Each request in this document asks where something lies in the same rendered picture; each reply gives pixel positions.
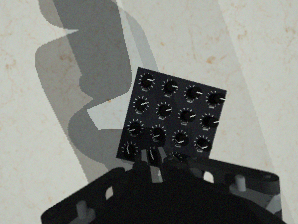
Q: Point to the black knob box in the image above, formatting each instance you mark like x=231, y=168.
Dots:
x=170, y=112

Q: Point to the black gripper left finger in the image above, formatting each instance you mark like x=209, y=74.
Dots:
x=88, y=202

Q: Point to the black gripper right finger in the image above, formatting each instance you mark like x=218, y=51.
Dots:
x=259, y=186

